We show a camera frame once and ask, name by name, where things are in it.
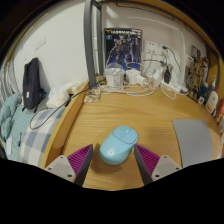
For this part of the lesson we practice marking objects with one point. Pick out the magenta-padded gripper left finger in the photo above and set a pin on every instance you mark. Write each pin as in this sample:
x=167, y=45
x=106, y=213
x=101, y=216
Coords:
x=63, y=165

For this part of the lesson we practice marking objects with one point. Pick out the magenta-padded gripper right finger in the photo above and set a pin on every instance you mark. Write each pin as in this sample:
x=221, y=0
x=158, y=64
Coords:
x=163, y=165

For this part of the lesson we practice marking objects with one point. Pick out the light blue computer mouse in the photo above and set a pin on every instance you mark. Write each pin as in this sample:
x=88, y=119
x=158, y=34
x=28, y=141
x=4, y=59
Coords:
x=118, y=145

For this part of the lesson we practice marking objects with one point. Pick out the grey mouse pad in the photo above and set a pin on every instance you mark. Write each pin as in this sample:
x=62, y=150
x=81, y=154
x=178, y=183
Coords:
x=195, y=141

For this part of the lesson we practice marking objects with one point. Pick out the plaid bed blanket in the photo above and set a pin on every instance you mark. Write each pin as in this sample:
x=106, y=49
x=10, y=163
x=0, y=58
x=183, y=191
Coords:
x=36, y=136

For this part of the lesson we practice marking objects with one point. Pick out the white crumpled bag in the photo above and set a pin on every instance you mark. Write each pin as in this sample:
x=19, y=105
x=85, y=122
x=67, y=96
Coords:
x=61, y=95

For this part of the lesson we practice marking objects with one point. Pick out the teal pillow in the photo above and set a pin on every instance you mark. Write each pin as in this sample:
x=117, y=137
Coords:
x=8, y=113

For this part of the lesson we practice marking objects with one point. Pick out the white power strip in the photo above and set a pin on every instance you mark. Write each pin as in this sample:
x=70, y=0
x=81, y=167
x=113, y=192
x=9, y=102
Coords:
x=175, y=87

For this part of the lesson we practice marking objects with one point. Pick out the black backpack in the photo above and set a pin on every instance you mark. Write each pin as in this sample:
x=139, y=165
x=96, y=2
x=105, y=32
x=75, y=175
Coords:
x=32, y=85

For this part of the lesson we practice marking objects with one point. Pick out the black plug adapter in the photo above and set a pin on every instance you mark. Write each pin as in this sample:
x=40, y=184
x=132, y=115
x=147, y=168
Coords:
x=167, y=76

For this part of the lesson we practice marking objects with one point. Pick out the white charger block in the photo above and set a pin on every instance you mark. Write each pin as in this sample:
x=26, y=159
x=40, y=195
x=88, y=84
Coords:
x=132, y=76

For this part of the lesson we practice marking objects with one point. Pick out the brown tree creature figure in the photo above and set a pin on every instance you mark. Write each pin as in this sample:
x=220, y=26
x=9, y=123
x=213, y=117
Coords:
x=196, y=75

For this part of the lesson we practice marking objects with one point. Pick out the clear plastic container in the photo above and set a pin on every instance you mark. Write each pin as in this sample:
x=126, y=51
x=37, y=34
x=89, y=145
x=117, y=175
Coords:
x=114, y=76

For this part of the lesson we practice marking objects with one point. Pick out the robot model kit box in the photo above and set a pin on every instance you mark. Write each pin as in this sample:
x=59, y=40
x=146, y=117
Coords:
x=122, y=48

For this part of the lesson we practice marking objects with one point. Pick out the white wall socket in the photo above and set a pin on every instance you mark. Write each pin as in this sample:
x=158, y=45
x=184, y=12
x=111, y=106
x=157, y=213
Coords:
x=150, y=46

